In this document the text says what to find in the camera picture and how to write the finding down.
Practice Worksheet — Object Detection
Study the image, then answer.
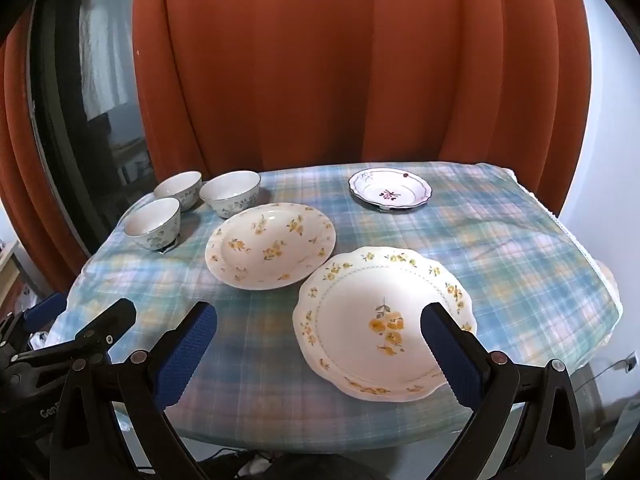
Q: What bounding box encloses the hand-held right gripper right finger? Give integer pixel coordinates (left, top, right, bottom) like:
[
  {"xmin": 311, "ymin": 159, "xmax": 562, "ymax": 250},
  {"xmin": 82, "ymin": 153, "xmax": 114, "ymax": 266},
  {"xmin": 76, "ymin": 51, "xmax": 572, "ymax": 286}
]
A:
[{"xmin": 421, "ymin": 302, "xmax": 587, "ymax": 480}]

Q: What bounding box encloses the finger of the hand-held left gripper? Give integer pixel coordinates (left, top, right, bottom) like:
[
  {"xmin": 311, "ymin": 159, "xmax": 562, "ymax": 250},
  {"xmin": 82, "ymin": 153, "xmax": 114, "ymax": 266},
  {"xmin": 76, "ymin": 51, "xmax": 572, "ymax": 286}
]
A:
[
  {"xmin": 0, "ymin": 293, "xmax": 69, "ymax": 357},
  {"xmin": 11, "ymin": 298, "xmax": 137, "ymax": 370}
]

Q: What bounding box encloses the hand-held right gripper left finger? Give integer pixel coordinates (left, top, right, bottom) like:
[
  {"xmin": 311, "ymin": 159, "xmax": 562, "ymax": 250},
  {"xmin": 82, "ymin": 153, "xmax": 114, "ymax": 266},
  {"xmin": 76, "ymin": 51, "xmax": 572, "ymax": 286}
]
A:
[{"xmin": 50, "ymin": 301, "xmax": 219, "ymax": 480}]

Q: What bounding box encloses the stack of red-trimmed plates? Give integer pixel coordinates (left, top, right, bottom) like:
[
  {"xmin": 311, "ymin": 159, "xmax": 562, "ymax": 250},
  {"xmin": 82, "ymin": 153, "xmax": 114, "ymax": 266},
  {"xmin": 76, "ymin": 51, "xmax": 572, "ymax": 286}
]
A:
[{"xmin": 292, "ymin": 246, "xmax": 478, "ymax": 402}]

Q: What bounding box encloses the small white floral bowl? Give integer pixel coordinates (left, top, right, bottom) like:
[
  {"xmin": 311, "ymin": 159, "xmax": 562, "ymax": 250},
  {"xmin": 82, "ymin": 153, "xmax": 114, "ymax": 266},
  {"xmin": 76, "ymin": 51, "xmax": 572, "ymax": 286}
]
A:
[
  {"xmin": 123, "ymin": 197, "xmax": 181, "ymax": 253},
  {"xmin": 153, "ymin": 170, "xmax": 203, "ymax": 212}
]

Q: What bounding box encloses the round yellow floral plate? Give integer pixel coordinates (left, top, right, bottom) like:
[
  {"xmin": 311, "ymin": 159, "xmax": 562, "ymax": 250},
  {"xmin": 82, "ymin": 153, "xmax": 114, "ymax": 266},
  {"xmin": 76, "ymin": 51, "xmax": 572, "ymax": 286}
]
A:
[{"xmin": 205, "ymin": 202, "xmax": 336, "ymax": 290}]

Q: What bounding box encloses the large white floral bowl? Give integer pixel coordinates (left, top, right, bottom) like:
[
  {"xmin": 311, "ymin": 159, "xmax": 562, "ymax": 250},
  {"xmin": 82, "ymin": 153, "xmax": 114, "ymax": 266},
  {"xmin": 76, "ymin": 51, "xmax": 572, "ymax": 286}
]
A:
[{"xmin": 199, "ymin": 170, "xmax": 262, "ymax": 219}]

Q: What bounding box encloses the purple rimmed floral plate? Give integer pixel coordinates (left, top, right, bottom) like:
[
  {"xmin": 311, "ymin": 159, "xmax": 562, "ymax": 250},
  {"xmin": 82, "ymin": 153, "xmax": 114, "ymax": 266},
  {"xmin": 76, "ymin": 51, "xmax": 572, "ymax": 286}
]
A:
[{"xmin": 348, "ymin": 169, "xmax": 433, "ymax": 212}]

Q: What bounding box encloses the wooden shelf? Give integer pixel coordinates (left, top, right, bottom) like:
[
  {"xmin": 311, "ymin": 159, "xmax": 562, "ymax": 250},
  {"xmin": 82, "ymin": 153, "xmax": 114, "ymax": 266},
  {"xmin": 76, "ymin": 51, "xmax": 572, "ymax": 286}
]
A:
[{"xmin": 0, "ymin": 240, "xmax": 24, "ymax": 307}]

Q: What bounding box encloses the plaid tablecloth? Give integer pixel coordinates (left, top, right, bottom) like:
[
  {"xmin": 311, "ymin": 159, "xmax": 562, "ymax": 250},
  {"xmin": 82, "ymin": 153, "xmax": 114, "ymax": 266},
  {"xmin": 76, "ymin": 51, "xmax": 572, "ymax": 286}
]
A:
[{"xmin": 50, "ymin": 161, "xmax": 623, "ymax": 451}]

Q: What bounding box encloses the glass sliding door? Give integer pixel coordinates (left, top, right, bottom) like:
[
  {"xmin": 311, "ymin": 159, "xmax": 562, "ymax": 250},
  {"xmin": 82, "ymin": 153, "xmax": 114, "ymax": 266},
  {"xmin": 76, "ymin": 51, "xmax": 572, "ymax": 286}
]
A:
[{"xmin": 27, "ymin": 0, "xmax": 157, "ymax": 261}]

